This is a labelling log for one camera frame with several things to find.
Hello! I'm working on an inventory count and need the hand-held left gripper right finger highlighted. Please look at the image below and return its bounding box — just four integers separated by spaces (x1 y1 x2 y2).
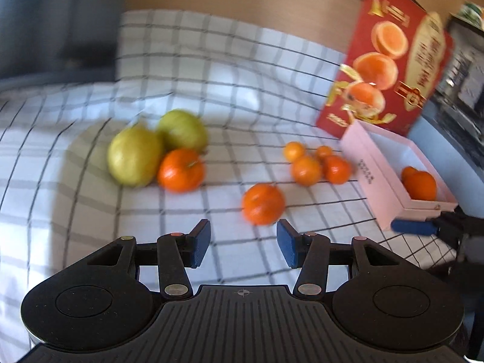
277 219 406 299

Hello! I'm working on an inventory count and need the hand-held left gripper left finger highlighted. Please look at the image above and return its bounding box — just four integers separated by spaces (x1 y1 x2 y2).
87 219 211 299

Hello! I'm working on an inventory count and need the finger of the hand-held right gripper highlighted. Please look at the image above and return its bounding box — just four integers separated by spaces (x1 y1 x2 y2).
391 213 464 247

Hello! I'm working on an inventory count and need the large orange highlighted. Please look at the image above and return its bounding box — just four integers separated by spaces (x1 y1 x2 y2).
403 171 438 201
242 182 286 225
157 149 206 193

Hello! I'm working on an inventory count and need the pink cardboard box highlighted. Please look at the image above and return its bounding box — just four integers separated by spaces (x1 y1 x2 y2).
339 120 459 231

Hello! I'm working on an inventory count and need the large green pear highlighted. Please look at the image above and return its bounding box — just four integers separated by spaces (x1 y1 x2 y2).
107 126 164 188

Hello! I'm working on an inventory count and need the white checked bedsheet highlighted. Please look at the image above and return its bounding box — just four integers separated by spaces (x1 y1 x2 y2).
0 79 464 354

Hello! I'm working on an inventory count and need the dark shelf unit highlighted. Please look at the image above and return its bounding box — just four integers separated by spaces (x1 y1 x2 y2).
431 15 484 142

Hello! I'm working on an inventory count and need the red printed box lid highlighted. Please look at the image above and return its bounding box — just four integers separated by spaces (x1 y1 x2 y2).
316 0 454 139

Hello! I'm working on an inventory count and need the white checked pillow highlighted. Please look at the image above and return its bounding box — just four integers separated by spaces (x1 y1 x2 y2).
115 8 346 122

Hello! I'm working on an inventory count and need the green white object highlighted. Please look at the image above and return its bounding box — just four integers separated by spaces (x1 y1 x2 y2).
456 2 484 21

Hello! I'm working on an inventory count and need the dark grey monitor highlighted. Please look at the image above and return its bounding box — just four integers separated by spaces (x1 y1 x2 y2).
0 0 129 84

